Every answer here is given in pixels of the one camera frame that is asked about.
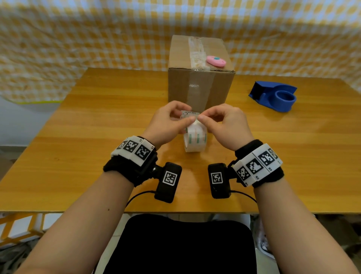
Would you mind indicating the yellow white checkered cloth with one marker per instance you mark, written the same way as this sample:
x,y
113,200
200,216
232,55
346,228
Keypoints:
x,y
84,36

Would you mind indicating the black left wristband white markers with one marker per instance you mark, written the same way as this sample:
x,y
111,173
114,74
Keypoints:
x,y
121,168

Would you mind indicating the person's left hand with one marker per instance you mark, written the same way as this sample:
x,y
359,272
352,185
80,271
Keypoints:
x,y
160,127

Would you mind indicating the person's right hand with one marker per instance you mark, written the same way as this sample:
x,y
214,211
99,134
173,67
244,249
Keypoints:
x,y
229,127

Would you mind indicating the yellow metal frame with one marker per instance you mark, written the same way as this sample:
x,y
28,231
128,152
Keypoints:
x,y
8,224

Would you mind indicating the brown cardboard box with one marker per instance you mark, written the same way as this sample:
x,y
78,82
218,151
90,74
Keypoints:
x,y
180,84

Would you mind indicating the person's black trousers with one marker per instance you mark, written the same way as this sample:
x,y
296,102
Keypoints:
x,y
180,245

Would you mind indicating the black right wristband white markers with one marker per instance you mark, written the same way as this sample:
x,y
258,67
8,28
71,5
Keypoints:
x,y
248,148

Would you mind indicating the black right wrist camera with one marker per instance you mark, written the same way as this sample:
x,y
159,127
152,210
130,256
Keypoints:
x,y
218,190

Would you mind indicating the person's left forearm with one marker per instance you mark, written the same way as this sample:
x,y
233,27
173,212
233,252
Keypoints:
x,y
81,223

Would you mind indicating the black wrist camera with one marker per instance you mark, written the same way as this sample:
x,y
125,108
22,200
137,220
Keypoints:
x,y
218,190
167,193

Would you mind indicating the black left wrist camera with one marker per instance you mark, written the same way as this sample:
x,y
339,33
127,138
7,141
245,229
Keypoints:
x,y
167,193

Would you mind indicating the black wristband white markers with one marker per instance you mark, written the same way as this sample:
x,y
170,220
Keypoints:
x,y
121,168
248,148

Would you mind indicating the clear tape roll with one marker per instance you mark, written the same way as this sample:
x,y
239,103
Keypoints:
x,y
196,141

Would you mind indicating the blue tape dispenser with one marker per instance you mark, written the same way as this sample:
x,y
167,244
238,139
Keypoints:
x,y
263,93

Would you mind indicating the pink oval cutter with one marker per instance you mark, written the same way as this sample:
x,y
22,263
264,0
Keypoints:
x,y
216,61

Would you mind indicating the person's right forearm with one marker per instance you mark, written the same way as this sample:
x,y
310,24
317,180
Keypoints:
x,y
293,228

